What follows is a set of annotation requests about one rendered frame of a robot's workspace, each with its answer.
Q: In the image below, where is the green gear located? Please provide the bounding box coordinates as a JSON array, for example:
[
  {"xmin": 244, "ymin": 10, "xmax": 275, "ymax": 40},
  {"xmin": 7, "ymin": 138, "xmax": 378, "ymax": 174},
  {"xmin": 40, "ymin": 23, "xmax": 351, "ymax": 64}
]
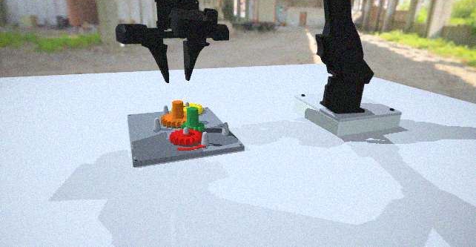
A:
[{"xmin": 181, "ymin": 107, "xmax": 205, "ymax": 132}]

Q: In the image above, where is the yellow gear with black stripe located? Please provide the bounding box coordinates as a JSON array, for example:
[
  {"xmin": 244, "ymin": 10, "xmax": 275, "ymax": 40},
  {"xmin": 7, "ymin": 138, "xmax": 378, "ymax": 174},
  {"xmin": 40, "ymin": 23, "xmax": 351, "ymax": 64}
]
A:
[{"xmin": 183, "ymin": 103, "xmax": 203, "ymax": 114}]

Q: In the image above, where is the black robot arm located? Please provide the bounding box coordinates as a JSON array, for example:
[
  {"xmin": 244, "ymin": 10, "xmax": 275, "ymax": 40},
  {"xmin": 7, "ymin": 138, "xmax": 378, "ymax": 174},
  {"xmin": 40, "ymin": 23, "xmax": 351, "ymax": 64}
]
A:
[{"xmin": 165, "ymin": 0, "xmax": 374, "ymax": 114}]

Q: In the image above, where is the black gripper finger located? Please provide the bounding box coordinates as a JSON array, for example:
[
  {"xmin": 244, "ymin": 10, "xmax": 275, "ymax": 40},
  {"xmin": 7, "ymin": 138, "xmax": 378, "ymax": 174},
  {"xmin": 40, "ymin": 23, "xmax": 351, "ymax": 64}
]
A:
[
  {"xmin": 183, "ymin": 41, "xmax": 210, "ymax": 81},
  {"xmin": 141, "ymin": 44, "xmax": 169, "ymax": 83}
]

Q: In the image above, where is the orange gear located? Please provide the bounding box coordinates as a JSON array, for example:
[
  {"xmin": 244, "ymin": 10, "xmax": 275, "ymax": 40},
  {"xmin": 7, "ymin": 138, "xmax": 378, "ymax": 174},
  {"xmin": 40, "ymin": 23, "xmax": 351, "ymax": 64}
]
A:
[{"xmin": 161, "ymin": 100, "xmax": 187, "ymax": 128}]

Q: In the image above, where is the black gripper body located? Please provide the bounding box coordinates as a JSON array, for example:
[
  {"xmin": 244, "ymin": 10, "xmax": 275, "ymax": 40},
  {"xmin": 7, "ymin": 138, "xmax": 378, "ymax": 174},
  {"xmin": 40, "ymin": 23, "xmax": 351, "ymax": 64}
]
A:
[{"xmin": 116, "ymin": 0, "xmax": 229, "ymax": 45}]

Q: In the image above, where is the red gear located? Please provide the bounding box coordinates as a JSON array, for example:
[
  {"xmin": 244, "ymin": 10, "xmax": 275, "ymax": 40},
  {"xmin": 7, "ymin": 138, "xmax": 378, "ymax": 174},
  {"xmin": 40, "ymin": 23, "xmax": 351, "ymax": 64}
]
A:
[{"xmin": 169, "ymin": 129, "xmax": 202, "ymax": 146}]

